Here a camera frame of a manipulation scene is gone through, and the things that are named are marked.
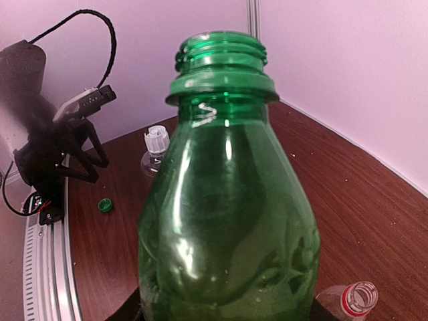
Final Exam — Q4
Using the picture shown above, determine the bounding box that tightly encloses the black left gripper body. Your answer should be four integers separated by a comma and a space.
13, 128, 77, 187

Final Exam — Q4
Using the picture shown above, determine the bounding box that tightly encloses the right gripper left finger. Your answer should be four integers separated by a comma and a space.
106, 288, 144, 321

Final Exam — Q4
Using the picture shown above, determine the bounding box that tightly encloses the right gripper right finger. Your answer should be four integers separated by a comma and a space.
312, 299, 348, 321

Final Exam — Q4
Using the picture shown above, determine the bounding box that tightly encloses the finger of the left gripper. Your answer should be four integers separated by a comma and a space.
56, 147, 99, 183
72, 120, 109, 168

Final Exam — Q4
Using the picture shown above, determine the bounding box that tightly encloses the red label cola bottle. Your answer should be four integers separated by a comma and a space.
315, 281, 379, 320

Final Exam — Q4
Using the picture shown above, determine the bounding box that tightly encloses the green bottle cap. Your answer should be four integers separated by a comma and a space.
98, 198, 113, 213

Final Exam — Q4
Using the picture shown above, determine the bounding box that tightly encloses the clear bottle white cap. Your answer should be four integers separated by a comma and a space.
140, 125, 170, 180

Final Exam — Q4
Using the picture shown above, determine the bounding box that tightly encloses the green plastic bottle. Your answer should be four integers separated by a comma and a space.
138, 31, 320, 320

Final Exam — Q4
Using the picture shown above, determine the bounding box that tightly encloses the left circuit board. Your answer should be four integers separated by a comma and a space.
21, 192, 44, 216

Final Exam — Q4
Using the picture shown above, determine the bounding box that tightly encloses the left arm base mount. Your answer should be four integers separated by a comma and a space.
32, 191, 65, 226

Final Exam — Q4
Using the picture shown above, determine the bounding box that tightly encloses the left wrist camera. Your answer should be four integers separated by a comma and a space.
53, 85, 117, 123

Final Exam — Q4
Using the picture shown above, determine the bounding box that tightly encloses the left black braided cable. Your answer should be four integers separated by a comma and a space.
28, 9, 118, 90

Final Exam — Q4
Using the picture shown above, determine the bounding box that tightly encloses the front aluminium rail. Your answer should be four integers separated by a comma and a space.
21, 156, 84, 321

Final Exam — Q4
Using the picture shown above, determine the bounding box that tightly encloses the left aluminium frame post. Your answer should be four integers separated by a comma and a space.
247, 0, 260, 40

